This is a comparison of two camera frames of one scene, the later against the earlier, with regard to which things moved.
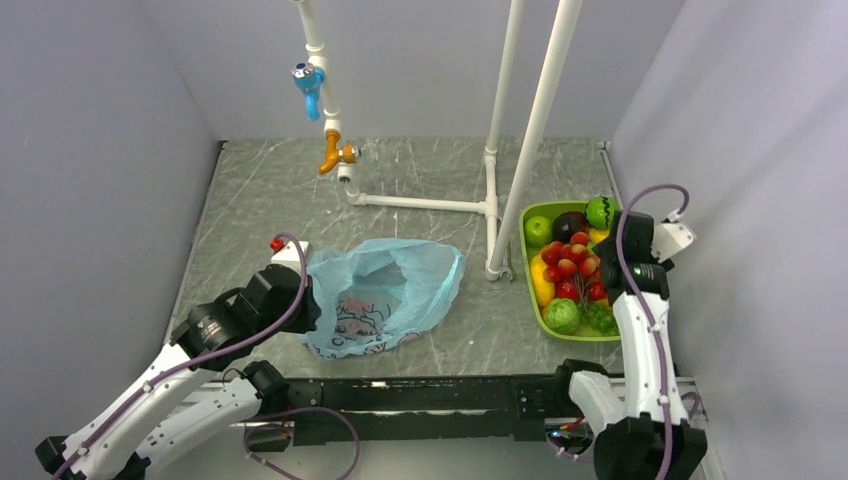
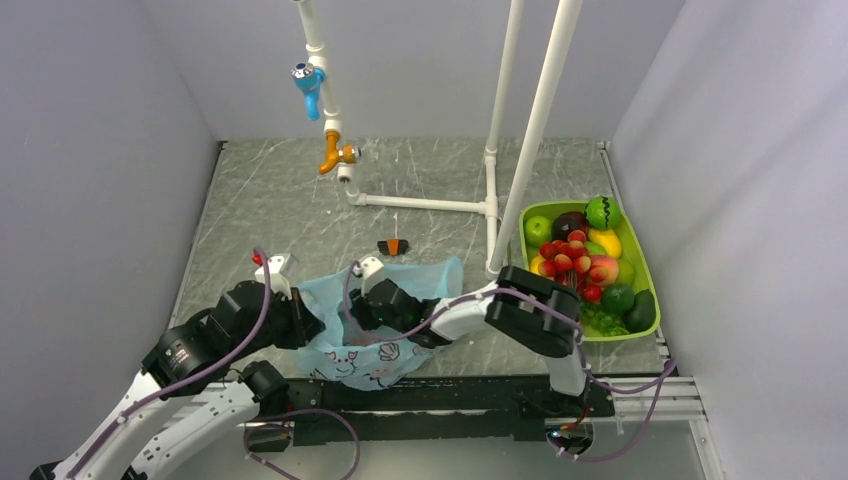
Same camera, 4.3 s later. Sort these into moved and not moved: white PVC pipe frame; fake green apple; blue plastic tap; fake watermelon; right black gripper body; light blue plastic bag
Moved: light blue plastic bag; right black gripper body
Not moved: fake watermelon; blue plastic tap; fake green apple; white PVC pipe frame
